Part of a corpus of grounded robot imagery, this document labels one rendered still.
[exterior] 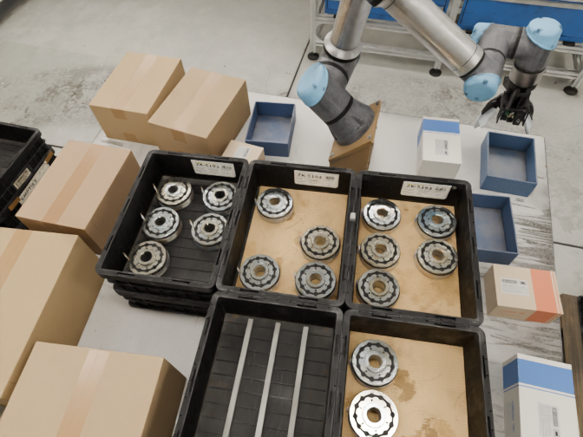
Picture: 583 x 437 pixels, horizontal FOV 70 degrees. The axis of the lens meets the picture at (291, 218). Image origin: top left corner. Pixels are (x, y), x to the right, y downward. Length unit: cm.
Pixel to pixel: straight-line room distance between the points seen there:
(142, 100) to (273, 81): 149
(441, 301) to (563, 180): 168
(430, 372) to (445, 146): 74
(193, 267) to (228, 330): 20
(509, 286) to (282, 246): 61
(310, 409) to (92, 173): 91
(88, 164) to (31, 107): 187
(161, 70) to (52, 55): 206
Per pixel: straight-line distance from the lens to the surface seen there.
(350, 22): 125
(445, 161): 142
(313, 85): 126
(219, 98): 149
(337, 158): 135
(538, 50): 122
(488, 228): 141
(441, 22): 105
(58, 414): 105
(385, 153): 152
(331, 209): 119
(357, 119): 131
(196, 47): 331
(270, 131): 157
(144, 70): 169
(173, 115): 147
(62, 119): 307
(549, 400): 117
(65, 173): 143
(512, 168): 160
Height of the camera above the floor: 181
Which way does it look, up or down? 57 degrees down
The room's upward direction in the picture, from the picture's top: 4 degrees counter-clockwise
